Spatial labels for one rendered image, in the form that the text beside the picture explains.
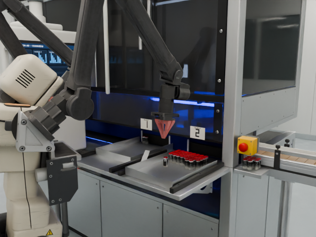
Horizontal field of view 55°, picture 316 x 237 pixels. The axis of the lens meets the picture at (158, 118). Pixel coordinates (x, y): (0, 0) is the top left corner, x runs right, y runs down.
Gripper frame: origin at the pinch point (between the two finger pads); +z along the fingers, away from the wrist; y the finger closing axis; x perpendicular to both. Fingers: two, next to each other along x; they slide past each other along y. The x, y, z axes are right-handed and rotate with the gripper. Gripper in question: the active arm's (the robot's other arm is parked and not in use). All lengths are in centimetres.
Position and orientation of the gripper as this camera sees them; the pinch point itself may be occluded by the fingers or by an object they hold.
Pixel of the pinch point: (163, 136)
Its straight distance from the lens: 117.2
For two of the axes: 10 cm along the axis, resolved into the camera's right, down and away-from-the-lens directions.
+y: 6.3, 0.0, 7.8
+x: -7.7, -1.1, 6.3
